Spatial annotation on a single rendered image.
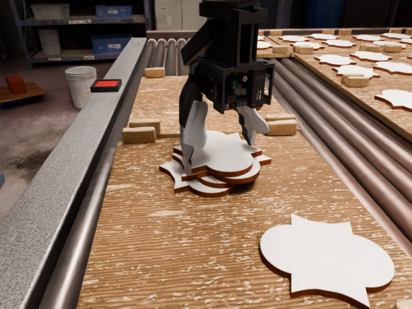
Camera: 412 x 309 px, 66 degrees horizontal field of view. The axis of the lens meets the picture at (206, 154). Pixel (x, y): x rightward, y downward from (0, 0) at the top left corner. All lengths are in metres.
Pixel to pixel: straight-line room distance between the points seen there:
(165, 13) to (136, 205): 5.00
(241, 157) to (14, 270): 0.31
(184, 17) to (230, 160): 5.00
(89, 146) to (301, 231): 0.43
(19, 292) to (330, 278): 0.32
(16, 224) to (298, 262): 0.36
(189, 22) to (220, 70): 5.07
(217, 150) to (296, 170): 0.13
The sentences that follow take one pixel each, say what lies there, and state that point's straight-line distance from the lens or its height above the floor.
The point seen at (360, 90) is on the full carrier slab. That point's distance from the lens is 0.96.
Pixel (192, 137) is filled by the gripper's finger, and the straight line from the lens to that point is 0.43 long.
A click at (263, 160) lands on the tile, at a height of 0.96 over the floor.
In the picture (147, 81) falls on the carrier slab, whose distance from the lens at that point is 0.96.
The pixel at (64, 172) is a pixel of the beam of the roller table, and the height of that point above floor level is 0.92.
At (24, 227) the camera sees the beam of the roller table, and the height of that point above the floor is 0.91.
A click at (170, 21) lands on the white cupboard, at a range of 5.39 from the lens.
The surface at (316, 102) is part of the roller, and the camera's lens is 0.89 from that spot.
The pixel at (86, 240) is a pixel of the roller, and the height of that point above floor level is 0.92.
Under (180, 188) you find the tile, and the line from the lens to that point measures 0.46.
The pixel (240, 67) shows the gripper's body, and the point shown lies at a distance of 0.37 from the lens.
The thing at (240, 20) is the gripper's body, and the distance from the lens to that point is 0.36.
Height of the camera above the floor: 1.21
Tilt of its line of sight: 29 degrees down
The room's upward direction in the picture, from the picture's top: straight up
